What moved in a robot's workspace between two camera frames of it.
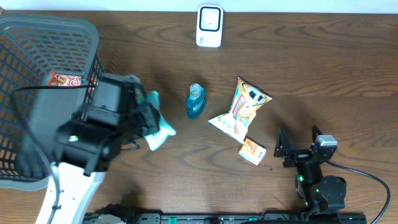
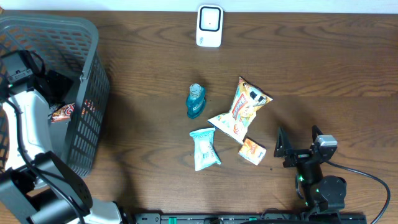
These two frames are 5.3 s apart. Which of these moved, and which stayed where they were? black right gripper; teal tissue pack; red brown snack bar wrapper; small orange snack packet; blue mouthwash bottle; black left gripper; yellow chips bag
Moved: black left gripper; teal tissue pack; red brown snack bar wrapper
Stayed: black right gripper; small orange snack packet; blue mouthwash bottle; yellow chips bag
